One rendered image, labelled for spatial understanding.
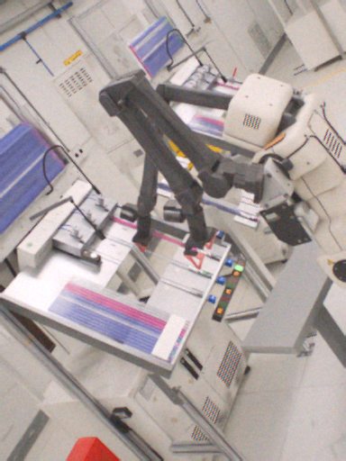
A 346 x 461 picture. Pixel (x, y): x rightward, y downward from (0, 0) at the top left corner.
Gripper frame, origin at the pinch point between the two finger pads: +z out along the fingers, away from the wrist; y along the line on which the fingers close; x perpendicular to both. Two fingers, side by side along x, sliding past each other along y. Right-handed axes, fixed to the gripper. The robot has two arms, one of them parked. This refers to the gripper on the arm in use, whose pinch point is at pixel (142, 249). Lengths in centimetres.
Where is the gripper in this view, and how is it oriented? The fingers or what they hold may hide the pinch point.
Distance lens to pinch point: 231.5
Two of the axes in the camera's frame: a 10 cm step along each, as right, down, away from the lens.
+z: -0.6, 7.2, 6.9
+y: -3.9, 6.2, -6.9
